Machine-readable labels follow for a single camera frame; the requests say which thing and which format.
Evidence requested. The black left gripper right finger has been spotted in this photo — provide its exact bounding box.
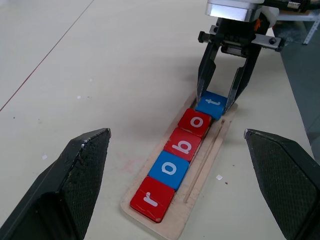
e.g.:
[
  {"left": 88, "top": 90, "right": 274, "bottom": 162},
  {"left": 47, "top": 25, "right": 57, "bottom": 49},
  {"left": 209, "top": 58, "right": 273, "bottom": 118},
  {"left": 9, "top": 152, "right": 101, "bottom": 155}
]
[{"left": 243, "top": 128, "right": 320, "bottom": 240}]

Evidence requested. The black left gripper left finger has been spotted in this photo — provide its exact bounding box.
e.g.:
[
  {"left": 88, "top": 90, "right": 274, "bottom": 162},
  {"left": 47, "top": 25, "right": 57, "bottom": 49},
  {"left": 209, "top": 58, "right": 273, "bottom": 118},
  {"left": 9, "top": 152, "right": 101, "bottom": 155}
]
[{"left": 0, "top": 127, "right": 112, "bottom": 240}]

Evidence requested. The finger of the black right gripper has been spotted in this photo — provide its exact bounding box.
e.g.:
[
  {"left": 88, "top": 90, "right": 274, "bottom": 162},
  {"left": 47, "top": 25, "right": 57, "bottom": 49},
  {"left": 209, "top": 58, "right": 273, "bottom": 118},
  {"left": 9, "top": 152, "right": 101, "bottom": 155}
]
[
  {"left": 196, "top": 41, "right": 223, "bottom": 103},
  {"left": 223, "top": 46, "right": 262, "bottom": 113}
]

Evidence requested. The blue letter t block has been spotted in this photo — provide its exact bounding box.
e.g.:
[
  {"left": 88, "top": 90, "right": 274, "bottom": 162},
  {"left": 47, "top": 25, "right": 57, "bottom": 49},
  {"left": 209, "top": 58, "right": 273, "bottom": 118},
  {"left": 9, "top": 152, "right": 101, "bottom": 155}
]
[{"left": 194, "top": 90, "right": 229, "bottom": 120}]

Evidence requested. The red letter o block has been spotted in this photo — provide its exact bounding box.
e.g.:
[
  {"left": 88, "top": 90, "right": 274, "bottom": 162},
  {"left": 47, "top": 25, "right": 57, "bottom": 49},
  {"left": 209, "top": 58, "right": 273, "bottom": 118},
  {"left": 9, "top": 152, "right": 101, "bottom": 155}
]
[{"left": 177, "top": 107, "right": 213, "bottom": 138}]

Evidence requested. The red letter b block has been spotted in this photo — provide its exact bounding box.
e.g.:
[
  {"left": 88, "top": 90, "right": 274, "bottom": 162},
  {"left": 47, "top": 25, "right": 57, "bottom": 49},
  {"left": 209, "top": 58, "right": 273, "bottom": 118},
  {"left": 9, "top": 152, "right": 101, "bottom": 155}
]
[{"left": 163, "top": 127, "right": 202, "bottom": 163}]

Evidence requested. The wooden letter tray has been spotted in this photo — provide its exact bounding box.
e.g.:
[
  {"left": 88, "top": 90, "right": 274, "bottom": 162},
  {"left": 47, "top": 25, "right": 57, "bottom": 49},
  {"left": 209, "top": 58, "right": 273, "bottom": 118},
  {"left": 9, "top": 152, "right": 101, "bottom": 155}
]
[{"left": 119, "top": 91, "right": 239, "bottom": 240}]

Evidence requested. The red letter r block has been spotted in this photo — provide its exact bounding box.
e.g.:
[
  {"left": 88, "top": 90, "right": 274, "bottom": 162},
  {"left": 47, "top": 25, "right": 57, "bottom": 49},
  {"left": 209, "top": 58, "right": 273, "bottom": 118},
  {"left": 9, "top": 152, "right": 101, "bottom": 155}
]
[{"left": 129, "top": 176, "right": 176, "bottom": 224}]

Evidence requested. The blue letter o block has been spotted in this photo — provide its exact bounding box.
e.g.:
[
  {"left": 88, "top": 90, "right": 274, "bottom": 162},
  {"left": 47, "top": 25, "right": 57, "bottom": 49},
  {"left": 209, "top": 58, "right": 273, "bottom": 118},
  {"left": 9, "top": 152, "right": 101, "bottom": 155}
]
[{"left": 147, "top": 149, "right": 190, "bottom": 192}]

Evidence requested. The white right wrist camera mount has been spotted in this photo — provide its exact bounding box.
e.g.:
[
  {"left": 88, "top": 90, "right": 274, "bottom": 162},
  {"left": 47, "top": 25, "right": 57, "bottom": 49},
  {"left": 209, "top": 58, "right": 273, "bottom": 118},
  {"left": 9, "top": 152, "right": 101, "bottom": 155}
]
[{"left": 259, "top": 6, "right": 280, "bottom": 29}]

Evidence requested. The perforated metal shelf bracket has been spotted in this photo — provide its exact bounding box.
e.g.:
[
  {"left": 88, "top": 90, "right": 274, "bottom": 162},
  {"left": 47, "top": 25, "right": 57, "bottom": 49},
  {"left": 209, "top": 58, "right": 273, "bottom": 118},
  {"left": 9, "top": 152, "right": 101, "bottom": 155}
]
[{"left": 302, "top": 13, "right": 320, "bottom": 46}]

